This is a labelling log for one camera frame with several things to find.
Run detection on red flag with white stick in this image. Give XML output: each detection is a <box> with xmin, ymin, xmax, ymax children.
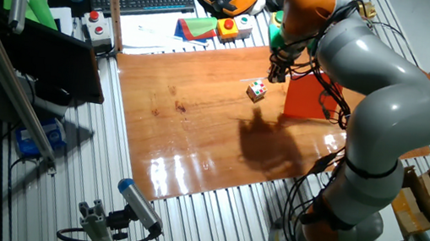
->
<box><xmin>235</xmin><ymin>60</ymin><xmax>346</xmax><ymax>125</ymax></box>

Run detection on white box with green button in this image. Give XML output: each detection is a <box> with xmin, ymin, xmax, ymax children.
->
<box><xmin>231</xmin><ymin>12</ymin><xmax>256</xmax><ymax>41</ymax></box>

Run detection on folded green red blue flags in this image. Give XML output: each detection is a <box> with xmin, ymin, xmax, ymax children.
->
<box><xmin>173</xmin><ymin>11</ymin><xmax>220</xmax><ymax>47</ymax></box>

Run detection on aluminium profile post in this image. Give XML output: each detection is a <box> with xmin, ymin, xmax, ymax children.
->
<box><xmin>73</xmin><ymin>196</ymin><xmax>131</xmax><ymax>241</ymax></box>

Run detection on aluminium beam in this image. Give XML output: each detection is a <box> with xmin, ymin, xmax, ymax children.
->
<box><xmin>0</xmin><ymin>0</ymin><xmax>82</xmax><ymax>177</ymax></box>

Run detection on blue plastic packet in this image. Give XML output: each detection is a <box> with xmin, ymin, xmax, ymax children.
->
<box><xmin>11</xmin><ymin>112</ymin><xmax>71</xmax><ymax>165</ymax></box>

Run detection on black monitor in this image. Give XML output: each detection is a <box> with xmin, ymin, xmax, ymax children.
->
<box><xmin>0</xmin><ymin>2</ymin><xmax>117</xmax><ymax>106</ymax></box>

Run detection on grey cylindrical camera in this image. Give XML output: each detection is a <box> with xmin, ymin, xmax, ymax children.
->
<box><xmin>5</xmin><ymin>0</ymin><xmax>30</xmax><ymax>36</ymax></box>

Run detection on small Rubik's cube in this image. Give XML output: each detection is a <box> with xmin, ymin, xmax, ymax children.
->
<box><xmin>244</xmin><ymin>78</ymin><xmax>269</xmax><ymax>105</ymax></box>

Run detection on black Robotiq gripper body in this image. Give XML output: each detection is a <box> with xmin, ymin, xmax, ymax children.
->
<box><xmin>267</xmin><ymin>45</ymin><xmax>302</xmax><ymax>76</ymax></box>

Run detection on white paper sheets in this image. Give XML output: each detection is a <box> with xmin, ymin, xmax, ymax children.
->
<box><xmin>113</xmin><ymin>8</ymin><xmax>222</xmax><ymax>68</ymax></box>

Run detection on yellow box with green button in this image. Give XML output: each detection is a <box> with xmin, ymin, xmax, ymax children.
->
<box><xmin>269</xmin><ymin>8</ymin><xmax>286</xmax><ymax>28</ymax></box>

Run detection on white egg-shaped object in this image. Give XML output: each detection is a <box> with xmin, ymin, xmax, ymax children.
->
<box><xmin>248</xmin><ymin>0</ymin><xmax>267</xmax><ymax>18</ymax></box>

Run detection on green wrist adapter plate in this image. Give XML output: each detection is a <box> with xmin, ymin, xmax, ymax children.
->
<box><xmin>265</xmin><ymin>22</ymin><xmax>294</xmax><ymax>54</ymax></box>

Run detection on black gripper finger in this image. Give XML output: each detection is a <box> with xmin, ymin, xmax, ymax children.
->
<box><xmin>266</xmin><ymin>66</ymin><xmax>280</xmax><ymax>85</ymax></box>
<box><xmin>276</xmin><ymin>68</ymin><xmax>291</xmax><ymax>85</ymax></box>

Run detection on white box two red buttons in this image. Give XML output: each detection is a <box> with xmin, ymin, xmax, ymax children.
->
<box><xmin>79</xmin><ymin>8</ymin><xmax>117</xmax><ymax>50</ymax></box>

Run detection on flat brown cardboard box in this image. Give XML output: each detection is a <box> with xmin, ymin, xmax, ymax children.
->
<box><xmin>386</xmin><ymin>185</ymin><xmax>430</xmax><ymax>239</ymax></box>

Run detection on orange wooden board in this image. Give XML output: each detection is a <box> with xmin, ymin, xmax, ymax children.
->
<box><xmin>95</xmin><ymin>23</ymin><xmax>430</xmax><ymax>241</ymax></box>

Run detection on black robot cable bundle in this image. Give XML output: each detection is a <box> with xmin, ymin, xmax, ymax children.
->
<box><xmin>242</xmin><ymin>0</ymin><xmax>430</xmax><ymax>241</ymax></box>

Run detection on yellow box with red button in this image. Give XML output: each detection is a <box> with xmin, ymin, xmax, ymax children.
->
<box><xmin>215</xmin><ymin>16</ymin><xmax>242</xmax><ymax>42</ymax></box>

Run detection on silver camera with blue cap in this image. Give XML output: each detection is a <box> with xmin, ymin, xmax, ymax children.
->
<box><xmin>112</xmin><ymin>177</ymin><xmax>171</xmax><ymax>236</ymax></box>

